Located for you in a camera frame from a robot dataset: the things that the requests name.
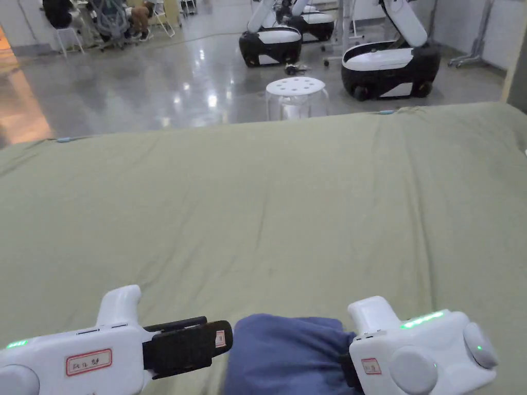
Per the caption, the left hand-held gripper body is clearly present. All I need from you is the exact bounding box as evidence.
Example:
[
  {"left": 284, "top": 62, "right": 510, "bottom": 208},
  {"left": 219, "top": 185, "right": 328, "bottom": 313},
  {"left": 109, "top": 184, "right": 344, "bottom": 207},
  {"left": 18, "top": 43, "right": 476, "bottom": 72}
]
[{"left": 0, "top": 284, "right": 155, "bottom": 395}]

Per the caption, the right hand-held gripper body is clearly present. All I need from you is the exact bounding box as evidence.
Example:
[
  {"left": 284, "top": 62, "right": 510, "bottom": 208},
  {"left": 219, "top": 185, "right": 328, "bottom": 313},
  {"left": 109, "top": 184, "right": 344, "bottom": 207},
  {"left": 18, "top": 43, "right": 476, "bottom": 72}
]
[{"left": 339, "top": 295, "right": 499, "bottom": 395}]

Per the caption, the dark blue garment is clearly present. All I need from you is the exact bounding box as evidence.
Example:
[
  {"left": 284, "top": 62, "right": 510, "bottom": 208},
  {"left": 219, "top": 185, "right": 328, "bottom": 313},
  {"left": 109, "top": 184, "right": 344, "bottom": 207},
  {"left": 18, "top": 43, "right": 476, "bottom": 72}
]
[{"left": 224, "top": 313, "right": 357, "bottom": 395}]

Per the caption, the bed with pale green sheet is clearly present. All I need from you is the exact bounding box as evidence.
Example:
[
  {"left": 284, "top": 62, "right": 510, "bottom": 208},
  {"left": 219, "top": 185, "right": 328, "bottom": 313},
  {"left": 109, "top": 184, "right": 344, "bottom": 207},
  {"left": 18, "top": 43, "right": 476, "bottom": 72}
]
[{"left": 0, "top": 102, "right": 527, "bottom": 395}]

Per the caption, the white round plastic stool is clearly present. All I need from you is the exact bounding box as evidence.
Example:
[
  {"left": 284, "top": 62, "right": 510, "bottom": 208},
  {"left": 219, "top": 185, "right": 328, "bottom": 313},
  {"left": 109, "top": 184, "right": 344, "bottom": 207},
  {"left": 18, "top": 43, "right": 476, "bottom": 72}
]
[{"left": 265, "top": 77, "right": 330, "bottom": 121}]

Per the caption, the white and black wheeled robot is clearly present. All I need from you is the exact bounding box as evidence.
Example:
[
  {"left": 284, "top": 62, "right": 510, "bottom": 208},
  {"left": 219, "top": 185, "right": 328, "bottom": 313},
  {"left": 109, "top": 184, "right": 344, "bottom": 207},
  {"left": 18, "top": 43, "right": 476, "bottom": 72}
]
[
  {"left": 288, "top": 0, "right": 336, "bottom": 44},
  {"left": 239, "top": 0, "right": 303, "bottom": 68},
  {"left": 341, "top": 0, "right": 442, "bottom": 102}
]

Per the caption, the grey metal wheeled stand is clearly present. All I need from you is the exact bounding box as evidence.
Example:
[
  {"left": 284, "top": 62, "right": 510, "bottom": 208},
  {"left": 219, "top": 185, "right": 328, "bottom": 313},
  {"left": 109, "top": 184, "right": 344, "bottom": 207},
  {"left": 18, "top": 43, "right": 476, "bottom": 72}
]
[{"left": 448, "top": 0, "right": 495, "bottom": 69}]

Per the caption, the white square stool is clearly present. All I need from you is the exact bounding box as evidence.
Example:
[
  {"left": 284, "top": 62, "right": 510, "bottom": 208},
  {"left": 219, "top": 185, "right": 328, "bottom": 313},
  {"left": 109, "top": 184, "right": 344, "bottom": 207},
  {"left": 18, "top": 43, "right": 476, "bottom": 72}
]
[{"left": 55, "top": 26, "right": 85, "bottom": 59}]

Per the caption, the white folding chair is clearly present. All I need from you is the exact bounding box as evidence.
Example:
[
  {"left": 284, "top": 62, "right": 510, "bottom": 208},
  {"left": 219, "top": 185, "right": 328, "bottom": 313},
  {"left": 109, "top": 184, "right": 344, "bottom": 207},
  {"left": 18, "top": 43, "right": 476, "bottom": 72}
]
[{"left": 144, "top": 0, "right": 177, "bottom": 39}]

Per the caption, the grey mesh office chair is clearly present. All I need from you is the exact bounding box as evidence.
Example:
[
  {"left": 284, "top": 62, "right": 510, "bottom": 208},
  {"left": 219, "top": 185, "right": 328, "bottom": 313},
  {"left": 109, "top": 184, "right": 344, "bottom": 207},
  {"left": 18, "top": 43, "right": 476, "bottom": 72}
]
[{"left": 87, "top": 0, "right": 133, "bottom": 52}]

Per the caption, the white wheeled stand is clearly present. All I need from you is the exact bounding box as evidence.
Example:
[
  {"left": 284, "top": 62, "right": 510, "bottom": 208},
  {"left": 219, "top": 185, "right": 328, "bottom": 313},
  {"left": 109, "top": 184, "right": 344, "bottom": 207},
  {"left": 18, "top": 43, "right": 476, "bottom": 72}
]
[{"left": 323, "top": 0, "right": 360, "bottom": 67}]

